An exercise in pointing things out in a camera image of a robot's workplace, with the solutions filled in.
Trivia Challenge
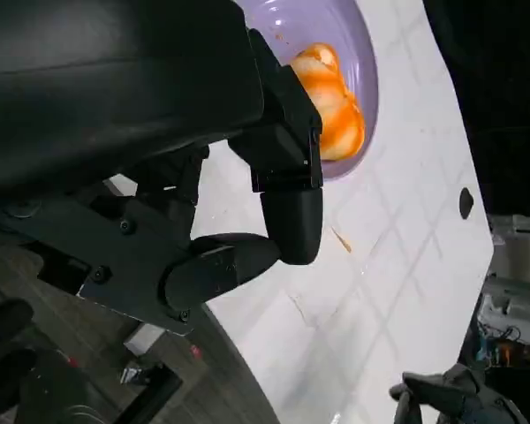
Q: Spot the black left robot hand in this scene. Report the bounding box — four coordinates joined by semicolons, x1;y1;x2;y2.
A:
0;0;325;337

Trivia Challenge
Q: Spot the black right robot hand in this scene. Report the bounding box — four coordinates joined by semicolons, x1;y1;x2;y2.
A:
388;363;530;424

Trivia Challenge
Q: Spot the orange and white bread roll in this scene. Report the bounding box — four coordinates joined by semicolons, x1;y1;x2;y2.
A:
289;42;367;162

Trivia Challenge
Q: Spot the cluttered workshop desk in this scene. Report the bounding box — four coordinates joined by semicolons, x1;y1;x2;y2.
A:
472;214;530;370

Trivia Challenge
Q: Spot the small orange scrap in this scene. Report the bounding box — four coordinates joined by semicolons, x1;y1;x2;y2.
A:
330;225;353;254

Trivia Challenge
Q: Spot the black round table grommet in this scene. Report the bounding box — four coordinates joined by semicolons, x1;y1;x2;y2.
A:
458;186;475;219

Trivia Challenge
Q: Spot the lilac plate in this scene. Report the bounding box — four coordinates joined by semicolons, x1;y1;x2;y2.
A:
231;0;380;181

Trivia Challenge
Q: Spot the small white box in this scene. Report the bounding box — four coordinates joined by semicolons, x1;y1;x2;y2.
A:
123;323;166;356

